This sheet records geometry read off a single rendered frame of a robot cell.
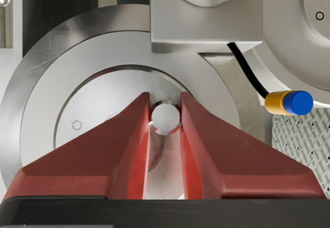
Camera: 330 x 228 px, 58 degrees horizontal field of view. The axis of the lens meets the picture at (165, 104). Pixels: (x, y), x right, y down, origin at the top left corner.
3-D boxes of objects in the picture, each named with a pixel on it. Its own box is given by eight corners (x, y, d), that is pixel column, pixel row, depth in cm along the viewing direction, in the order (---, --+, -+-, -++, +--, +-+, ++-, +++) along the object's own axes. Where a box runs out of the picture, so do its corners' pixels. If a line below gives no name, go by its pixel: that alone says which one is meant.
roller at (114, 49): (240, 28, 16) (242, 247, 16) (184, 74, 41) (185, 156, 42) (16, 29, 15) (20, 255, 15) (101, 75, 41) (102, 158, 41)
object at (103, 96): (18, 135, 14) (138, 33, 14) (35, 131, 16) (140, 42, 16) (122, 252, 14) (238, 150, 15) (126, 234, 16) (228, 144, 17)
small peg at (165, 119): (151, 138, 12) (145, 103, 12) (151, 131, 14) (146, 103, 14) (186, 131, 12) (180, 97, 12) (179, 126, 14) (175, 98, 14)
